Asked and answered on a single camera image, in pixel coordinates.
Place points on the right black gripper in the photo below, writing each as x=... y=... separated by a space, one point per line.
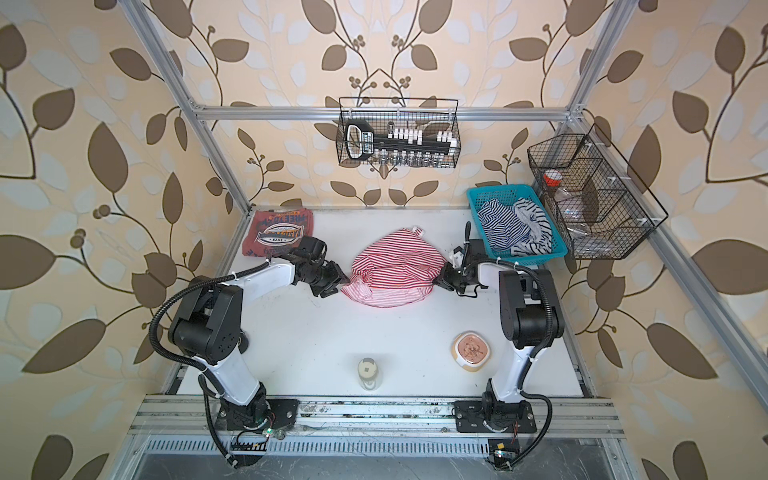
x=444 y=278

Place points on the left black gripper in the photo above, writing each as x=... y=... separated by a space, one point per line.
x=338 y=276

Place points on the striped red white tank top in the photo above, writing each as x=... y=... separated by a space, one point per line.
x=396 y=270

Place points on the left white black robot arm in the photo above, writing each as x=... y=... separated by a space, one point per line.
x=201 y=327

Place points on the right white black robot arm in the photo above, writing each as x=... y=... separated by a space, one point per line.
x=530 y=320

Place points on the navy white striped tank top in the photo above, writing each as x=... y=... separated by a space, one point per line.
x=518 y=230

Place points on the beige round container pink lid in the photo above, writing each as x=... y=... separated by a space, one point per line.
x=470 y=351

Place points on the teal plastic basket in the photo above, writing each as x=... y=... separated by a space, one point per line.
x=508 y=194

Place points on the small clear jar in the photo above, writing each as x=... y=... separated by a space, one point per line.
x=369 y=374

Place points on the black handled bottle rack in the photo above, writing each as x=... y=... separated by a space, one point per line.
x=366 y=140

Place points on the black wire basket back wall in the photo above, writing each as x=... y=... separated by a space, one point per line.
x=400 y=109

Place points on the black wire basket wall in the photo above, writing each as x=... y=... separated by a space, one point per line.
x=400 y=109
x=599 y=202

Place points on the black wire basket right wall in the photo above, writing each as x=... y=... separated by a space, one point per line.
x=599 y=202

